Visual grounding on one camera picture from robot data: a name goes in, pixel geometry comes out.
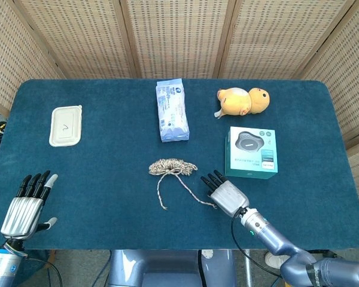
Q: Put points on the white shoe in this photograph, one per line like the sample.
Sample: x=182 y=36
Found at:
x=273 y=259

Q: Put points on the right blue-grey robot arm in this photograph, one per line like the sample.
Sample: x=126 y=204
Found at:
x=272 y=239

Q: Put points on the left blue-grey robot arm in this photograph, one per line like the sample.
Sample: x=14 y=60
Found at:
x=3 y=266

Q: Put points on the yellow plush toy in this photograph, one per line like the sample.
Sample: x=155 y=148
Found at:
x=239 y=103

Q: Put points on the dark blue table cloth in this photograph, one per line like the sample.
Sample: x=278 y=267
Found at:
x=107 y=194

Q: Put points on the white lidded food container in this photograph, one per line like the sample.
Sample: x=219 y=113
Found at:
x=66 y=118

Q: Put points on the teal speaker product box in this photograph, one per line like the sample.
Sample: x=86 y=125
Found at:
x=251 y=155

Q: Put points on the blue-grey robot torso base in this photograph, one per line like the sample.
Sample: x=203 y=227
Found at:
x=155 y=266

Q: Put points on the blue white plastic package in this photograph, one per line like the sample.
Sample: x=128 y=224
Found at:
x=172 y=113

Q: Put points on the woven bamboo folding screen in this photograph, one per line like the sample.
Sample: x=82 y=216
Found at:
x=179 y=36

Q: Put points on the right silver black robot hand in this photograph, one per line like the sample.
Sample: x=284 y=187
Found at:
x=228 y=197

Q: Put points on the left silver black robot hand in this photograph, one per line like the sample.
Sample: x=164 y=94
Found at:
x=22 y=210

